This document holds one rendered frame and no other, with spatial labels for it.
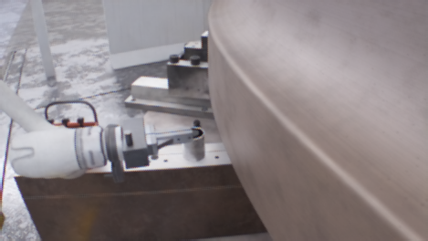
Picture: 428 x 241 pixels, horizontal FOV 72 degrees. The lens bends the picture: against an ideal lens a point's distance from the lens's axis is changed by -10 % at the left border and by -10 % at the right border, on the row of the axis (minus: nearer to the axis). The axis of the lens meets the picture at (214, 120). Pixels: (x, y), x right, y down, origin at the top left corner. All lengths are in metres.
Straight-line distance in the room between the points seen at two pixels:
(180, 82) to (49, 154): 1.48
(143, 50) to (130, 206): 3.17
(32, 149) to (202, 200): 0.70
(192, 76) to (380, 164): 1.70
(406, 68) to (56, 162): 0.64
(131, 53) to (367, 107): 3.83
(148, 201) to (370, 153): 0.91
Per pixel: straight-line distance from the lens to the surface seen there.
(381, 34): 0.53
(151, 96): 2.32
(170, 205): 1.24
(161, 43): 4.30
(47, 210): 1.35
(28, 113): 0.91
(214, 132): 2.01
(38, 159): 0.72
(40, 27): 4.11
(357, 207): 0.42
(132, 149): 0.67
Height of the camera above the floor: 1.37
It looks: 30 degrees down
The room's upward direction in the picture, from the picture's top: 1 degrees counter-clockwise
